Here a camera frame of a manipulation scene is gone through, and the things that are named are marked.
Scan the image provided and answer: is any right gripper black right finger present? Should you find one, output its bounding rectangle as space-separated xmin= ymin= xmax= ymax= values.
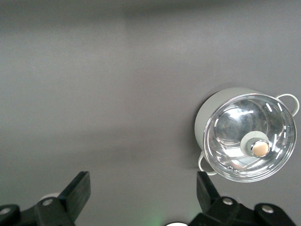
xmin=188 ymin=171 xmax=297 ymax=226

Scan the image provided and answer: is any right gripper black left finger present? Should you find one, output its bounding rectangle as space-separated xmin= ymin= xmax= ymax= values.
xmin=0 ymin=171 xmax=91 ymax=226

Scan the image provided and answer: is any glass lid with metal knob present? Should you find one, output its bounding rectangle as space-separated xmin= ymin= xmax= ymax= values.
xmin=203 ymin=93 xmax=297 ymax=183

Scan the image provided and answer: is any dark grey table mat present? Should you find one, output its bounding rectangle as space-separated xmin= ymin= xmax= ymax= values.
xmin=0 ymin=0 xmax=301 ymax=226

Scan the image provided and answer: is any grey-green two-handled stockpot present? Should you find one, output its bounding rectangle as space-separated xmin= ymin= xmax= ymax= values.
xmin=194 ymin=87 xmax=300 ymax=183

